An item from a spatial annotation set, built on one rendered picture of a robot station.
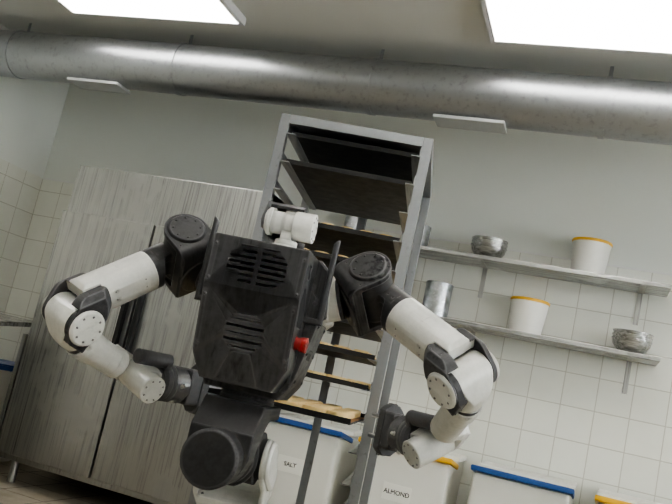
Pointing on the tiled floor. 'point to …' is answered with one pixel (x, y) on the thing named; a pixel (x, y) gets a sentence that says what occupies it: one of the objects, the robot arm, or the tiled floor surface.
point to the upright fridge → (127, 410)
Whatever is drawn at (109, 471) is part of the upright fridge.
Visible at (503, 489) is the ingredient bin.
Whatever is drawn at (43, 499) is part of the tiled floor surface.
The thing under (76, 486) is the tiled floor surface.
